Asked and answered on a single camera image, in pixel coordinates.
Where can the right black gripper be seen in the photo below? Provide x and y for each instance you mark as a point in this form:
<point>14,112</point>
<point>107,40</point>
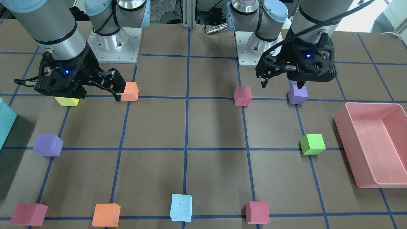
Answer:
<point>87,64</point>

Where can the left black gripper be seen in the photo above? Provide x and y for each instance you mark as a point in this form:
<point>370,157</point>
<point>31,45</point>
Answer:
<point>288,56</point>

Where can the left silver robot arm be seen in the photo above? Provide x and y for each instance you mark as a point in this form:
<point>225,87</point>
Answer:
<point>266,19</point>

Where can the pink block near left arm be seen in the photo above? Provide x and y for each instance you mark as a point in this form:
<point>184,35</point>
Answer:
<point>242,96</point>

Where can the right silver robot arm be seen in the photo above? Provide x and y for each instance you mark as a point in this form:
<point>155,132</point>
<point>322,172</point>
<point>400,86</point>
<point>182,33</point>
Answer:
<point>52,25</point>

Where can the orange block near arms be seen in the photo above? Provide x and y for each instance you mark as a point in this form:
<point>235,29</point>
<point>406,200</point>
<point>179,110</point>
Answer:
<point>131,92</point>

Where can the purple block near pink tray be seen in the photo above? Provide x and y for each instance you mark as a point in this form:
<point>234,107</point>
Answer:
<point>296,95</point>

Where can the yellow foam block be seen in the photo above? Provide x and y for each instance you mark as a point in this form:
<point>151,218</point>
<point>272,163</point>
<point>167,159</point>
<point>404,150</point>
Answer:
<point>63,101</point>

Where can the green foam block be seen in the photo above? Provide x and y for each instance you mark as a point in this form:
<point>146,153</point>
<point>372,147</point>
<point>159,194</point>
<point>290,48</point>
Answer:
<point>312,144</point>

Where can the purple block near blue tray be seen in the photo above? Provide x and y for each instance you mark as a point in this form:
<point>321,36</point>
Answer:
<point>48,145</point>

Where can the pink plastic tray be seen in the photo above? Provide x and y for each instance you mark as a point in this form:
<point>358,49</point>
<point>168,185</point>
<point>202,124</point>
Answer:
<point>374,137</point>

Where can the cyan plastic tray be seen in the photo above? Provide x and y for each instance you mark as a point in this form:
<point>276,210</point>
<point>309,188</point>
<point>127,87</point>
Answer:
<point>7,118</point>

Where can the pink block far side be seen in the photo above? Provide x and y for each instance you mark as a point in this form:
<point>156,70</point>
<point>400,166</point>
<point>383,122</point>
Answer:
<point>257,213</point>

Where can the orange block far side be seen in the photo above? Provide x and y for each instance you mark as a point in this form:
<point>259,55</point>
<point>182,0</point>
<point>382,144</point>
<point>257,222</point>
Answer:
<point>106,215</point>

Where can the pink block near blue tray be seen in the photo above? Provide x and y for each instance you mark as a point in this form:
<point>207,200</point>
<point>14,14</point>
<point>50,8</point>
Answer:
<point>29,214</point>

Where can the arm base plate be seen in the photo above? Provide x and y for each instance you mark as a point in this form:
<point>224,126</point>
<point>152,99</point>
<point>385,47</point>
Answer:
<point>122,47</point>
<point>250,47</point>

